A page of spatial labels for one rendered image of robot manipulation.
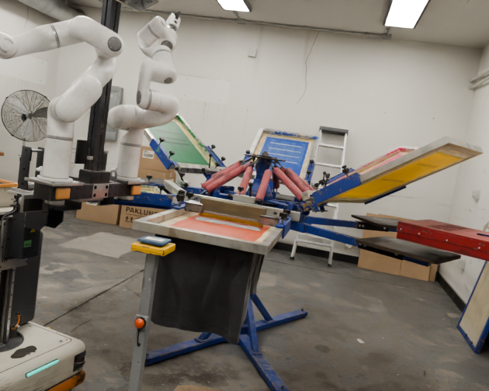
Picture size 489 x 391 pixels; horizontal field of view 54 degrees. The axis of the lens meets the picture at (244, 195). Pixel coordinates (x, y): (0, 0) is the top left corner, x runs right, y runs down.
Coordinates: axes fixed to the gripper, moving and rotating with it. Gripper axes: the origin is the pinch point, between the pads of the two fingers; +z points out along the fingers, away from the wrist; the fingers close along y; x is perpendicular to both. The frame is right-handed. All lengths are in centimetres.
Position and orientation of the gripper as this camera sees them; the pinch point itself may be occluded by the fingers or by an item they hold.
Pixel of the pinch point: (172, 19)
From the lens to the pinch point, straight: 246.4
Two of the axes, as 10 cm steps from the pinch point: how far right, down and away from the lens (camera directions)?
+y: -5.8, 6.1, 5.4
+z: -0.1, -6.8, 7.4
